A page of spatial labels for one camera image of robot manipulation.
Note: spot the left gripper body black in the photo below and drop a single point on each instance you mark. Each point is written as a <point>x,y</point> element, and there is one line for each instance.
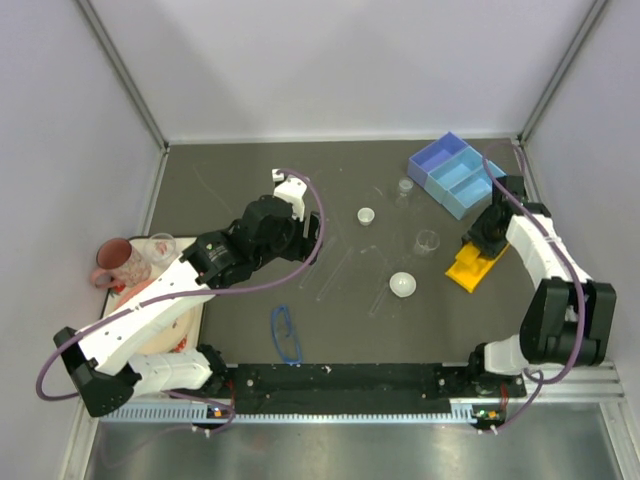
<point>293,244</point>

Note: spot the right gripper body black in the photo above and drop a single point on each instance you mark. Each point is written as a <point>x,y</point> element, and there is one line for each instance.
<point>488,240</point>

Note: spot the three-compartment blue organizer box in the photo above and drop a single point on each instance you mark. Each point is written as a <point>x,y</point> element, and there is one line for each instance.
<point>452,172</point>

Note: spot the yellow test tube rack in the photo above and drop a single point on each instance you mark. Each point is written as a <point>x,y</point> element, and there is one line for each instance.
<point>470,267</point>

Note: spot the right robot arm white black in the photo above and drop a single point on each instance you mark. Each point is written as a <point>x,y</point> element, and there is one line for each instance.
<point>568,321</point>

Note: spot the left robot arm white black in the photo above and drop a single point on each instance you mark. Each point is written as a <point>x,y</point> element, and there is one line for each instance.
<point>104,360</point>

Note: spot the small clear glass beaker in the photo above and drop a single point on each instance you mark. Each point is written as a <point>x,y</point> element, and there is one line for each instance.
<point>426,243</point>

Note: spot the small white plastic cup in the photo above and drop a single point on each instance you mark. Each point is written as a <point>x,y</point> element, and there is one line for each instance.
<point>365,216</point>

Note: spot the clear drinking glass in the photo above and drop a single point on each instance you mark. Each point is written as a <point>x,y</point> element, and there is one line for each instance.
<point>161,250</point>

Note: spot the blue safety glasses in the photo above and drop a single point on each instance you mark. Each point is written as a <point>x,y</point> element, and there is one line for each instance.
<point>284,336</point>

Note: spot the white round dish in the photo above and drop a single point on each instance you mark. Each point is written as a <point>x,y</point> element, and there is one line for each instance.
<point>402,284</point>

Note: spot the pink ceramic plate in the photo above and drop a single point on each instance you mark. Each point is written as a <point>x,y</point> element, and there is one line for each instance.
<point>178,336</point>

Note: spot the pink patterned mug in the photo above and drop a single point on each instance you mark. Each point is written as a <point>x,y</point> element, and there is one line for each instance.
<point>119,264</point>

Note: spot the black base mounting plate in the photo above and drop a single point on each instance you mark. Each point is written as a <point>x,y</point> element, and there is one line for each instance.
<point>347,388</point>

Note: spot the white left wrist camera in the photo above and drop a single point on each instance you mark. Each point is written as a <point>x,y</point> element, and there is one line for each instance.
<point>291,189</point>

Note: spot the grey slotted cable duct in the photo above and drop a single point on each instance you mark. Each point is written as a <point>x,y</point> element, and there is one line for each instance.
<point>200,413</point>

